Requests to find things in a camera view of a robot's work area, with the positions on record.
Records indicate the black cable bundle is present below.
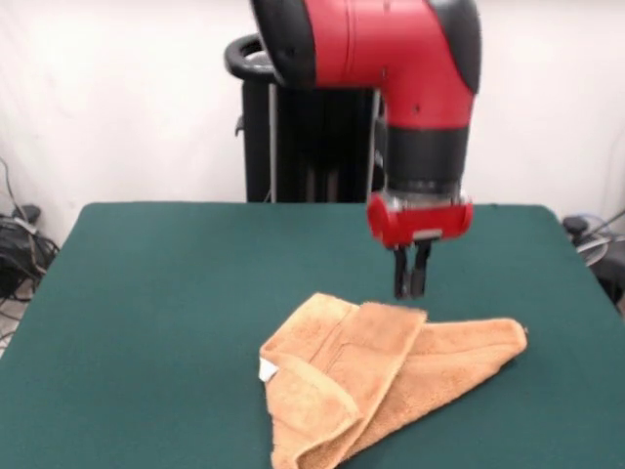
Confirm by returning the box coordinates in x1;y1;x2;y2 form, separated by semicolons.
0;155;63;307

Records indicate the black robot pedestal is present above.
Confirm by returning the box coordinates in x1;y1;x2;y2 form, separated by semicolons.
224;33;392;204

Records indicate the tan terry towel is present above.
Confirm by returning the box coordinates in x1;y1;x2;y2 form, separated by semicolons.
257;291;529;469

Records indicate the grey stand base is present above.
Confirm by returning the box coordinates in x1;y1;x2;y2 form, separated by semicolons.
561;214;625;304

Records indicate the dark green table cloth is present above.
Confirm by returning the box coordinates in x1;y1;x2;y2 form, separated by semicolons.
0;202;625;469

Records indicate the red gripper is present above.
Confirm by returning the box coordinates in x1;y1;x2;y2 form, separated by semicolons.
366;193;475;300

